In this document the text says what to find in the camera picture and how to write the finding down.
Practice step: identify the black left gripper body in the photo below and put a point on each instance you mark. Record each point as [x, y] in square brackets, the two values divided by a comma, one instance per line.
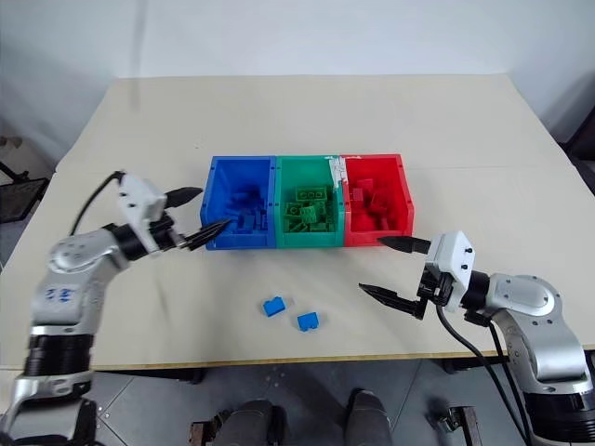
[163, 232]

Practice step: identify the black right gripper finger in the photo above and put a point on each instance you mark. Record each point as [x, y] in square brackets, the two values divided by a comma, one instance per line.
[395, 299]
[406, 244]

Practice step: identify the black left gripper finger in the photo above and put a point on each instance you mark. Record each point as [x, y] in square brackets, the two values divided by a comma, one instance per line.
[185, 195]
[207, 234]

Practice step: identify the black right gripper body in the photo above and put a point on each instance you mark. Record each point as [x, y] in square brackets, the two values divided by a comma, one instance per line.
[434, 285]

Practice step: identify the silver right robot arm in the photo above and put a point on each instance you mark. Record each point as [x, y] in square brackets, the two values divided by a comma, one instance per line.
[534, 302]

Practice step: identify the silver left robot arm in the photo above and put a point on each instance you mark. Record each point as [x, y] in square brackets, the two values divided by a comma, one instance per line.
[70, 279]

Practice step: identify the red toy block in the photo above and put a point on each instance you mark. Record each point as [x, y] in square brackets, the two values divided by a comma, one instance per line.
[381, 200]
[366, 184]
[358, 195]
[390, 223]
[366, 222]

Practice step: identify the blue plastic bin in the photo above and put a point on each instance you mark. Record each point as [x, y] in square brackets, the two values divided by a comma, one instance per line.
[218, 186]

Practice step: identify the blue toy block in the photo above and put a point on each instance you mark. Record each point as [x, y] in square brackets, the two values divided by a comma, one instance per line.
[308, 323]
[248, 223]
[263, 219]
[273, 306]

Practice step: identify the red plastic bin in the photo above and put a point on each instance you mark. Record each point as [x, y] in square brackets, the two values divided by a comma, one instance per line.
[400, 186]

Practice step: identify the green toy block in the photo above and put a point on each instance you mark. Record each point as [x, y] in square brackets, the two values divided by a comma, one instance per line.
[296, 228]
[295, 210]
[310, 217]
[324, 227]

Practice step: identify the green plastic bin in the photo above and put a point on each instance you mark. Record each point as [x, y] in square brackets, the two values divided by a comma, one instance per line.
[309, 239]

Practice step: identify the white torn tape label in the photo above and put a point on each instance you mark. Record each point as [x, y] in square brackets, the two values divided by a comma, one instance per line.
[337, 172]

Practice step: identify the dark rounded shape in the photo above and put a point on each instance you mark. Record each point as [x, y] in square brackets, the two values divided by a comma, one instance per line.
[251, 425]
[368, 418]

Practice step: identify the black mesh panel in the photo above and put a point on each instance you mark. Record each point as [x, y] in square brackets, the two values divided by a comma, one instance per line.
[21, 200]

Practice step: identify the black metal stand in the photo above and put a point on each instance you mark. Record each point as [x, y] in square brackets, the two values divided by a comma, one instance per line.
[11, 153]

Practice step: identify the dark furniture piece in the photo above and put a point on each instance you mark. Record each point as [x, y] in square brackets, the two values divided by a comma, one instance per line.
[583, 139]

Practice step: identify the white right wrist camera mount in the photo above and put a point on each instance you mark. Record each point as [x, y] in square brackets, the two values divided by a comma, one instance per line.
[453, 260]

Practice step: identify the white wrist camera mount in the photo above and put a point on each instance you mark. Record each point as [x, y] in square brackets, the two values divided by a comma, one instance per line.
[139, 200]
[453, 260]

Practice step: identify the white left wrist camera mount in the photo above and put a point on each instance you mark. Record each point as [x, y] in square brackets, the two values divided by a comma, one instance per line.
[139, 200]

